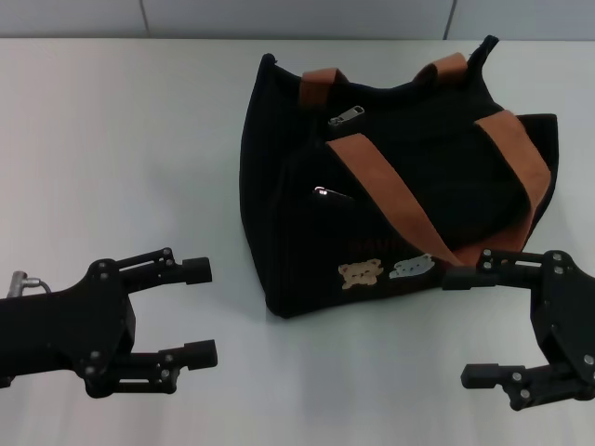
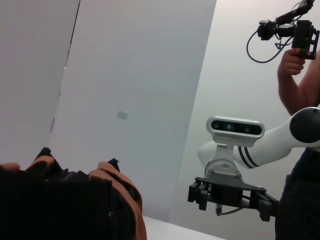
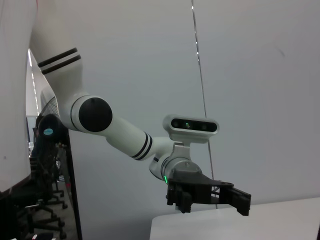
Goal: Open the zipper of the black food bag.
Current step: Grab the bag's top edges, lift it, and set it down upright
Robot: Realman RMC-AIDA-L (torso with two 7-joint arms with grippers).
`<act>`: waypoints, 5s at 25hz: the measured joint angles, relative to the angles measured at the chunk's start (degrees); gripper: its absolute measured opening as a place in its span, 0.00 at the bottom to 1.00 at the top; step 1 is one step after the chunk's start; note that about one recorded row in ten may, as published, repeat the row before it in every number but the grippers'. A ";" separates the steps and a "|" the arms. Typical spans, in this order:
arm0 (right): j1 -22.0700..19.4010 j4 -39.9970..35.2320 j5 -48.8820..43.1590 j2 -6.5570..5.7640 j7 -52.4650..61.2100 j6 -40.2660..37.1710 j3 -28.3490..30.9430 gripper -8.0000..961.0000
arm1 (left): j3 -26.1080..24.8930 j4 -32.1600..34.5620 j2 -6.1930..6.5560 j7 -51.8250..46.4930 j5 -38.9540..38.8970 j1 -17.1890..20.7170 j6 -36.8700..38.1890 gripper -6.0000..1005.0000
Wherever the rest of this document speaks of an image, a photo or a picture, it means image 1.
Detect left gripper silver cable connector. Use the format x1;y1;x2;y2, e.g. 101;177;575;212
10;269;53;296

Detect silver side pocket zipper pull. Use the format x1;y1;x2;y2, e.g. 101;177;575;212
312;185;357;204

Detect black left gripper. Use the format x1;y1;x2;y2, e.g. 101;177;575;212
0;258;219;399

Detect black food bag brown straps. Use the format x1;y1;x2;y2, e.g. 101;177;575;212
238;34;560;321

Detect silver main zipper pull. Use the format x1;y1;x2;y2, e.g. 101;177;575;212
326;103;366;128

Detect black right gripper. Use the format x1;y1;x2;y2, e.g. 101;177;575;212
442;247;595;413

